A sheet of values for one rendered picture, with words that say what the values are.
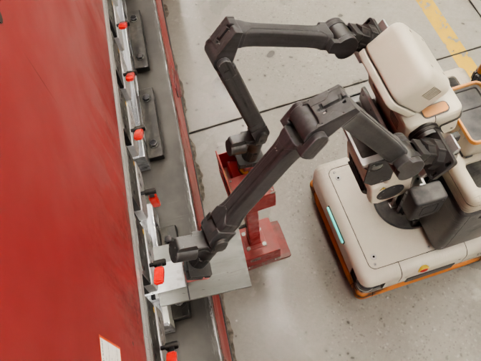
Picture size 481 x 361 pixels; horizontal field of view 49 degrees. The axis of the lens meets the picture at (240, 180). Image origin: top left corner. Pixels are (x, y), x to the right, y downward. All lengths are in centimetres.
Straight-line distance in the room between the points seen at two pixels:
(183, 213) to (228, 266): 30
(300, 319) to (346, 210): 55
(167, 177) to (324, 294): 107
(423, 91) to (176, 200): 85
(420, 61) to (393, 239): 112
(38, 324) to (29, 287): 4
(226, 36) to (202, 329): 85
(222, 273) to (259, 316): 101
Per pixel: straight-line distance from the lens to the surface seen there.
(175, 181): 181
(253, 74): 314
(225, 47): 143
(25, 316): 58
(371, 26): 171
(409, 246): 238
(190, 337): 163
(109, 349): 86
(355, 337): 253
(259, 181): 118
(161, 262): 131
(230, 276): 153
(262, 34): 147
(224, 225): 127
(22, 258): 60
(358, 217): 239
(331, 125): 110
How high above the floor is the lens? 246
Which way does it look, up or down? 63 degrees down
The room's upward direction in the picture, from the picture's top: 8 degrees counter-clockwise
